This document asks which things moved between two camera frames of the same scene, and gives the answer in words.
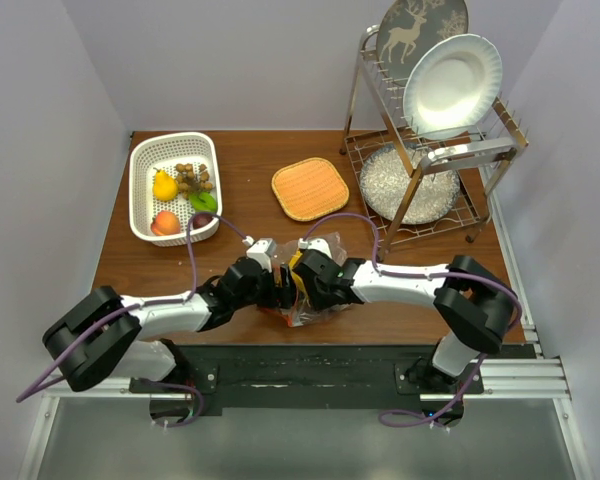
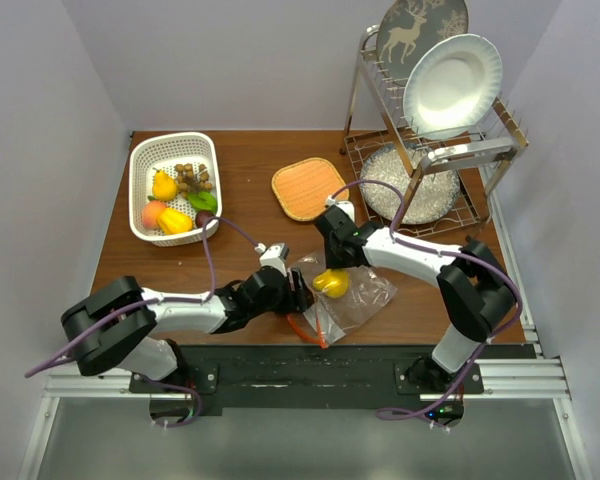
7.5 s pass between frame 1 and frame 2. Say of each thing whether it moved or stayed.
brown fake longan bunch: stayed
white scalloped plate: stayed
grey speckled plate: stayed
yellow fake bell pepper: moved
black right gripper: moved
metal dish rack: stayed
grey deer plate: stayed
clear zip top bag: moved
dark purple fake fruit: stayed
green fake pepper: stayed
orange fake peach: moved
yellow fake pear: stayed
